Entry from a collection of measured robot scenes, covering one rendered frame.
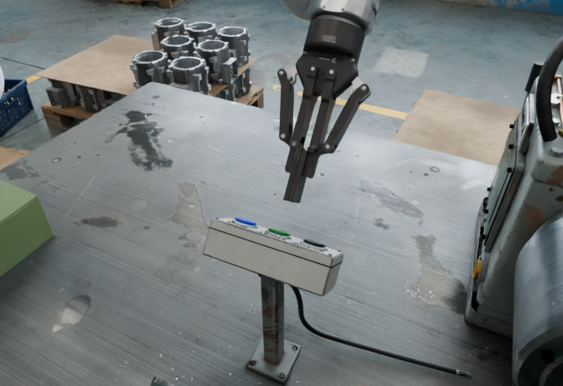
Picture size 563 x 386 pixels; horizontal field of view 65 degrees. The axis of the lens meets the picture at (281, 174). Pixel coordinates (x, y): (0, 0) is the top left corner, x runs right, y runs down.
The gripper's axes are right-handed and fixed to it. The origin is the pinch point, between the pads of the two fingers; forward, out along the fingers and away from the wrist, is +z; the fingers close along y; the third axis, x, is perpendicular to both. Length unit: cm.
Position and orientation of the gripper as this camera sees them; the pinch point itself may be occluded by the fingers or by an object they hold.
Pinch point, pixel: (298, 176)
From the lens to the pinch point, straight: 58.5
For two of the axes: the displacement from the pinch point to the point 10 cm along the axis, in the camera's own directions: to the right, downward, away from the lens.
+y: 9.1, 2.4, -3.2
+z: -2.6, 9.7, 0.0
